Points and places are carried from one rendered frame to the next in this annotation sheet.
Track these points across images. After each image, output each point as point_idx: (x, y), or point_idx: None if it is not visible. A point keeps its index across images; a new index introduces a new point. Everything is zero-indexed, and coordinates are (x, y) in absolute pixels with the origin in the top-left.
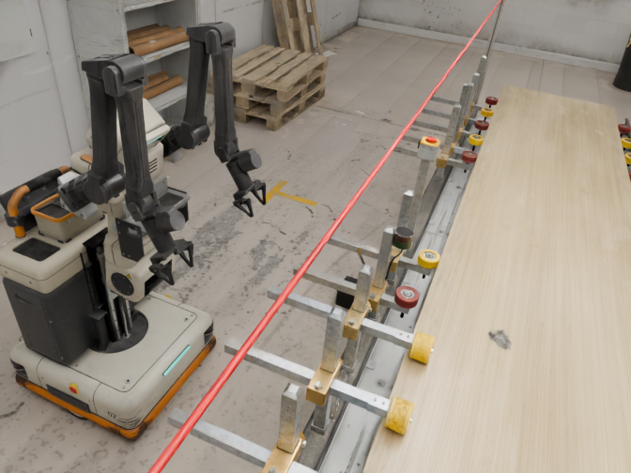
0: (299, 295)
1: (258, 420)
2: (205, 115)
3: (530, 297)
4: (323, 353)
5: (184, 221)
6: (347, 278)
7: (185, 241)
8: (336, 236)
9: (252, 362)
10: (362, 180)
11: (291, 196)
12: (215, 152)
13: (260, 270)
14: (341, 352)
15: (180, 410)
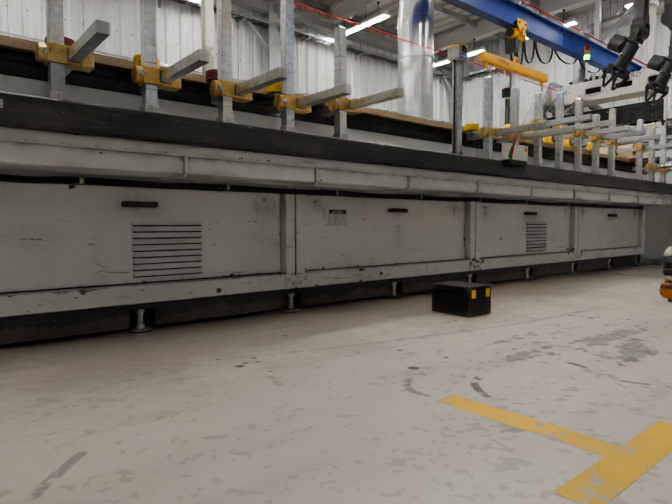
0: (573, 116)
1: (594, 295)
2: (665, 4)
3: None
4: (563, 115)
5: (647, 65)
6: (469, 286)
7: (649, 81)
8: (535, 123)
9: (597, 127)
10: (153, 439)
11: (540, 428)
12: (648, 35)
13: (621, 337)
14: (500, 301)
15: (625, 125)
